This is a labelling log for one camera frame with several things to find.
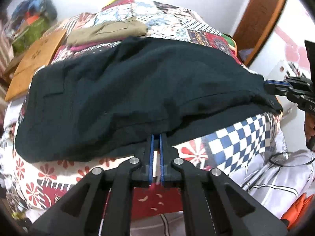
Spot wooden door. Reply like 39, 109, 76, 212
233, 0, 286, 67

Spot white sliding wardrobe door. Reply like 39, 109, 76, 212
250, 0, 314, 152

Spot colourful patchwork quilt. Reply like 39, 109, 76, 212
1, 0, 281, 222

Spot folded khaki pants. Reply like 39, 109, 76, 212
66, 17, 147, 46

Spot person's right hand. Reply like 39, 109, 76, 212
304, 113, 315, 142

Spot green storage box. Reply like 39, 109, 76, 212
12, 17, 50, 55

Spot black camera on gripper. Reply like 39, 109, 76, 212
304, 40, 315, 78

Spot wooden board with cutouts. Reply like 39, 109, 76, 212
5, 29, 67, 102

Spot orange jacket sleeve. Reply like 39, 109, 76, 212
281, 193, 314, 230

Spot white striped bedsheet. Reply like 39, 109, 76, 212
238, 132, 314, 218

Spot pile of clothes on box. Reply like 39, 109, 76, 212
11, 0, 58, 22

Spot black pants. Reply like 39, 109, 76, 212
15, 37, 283, 163

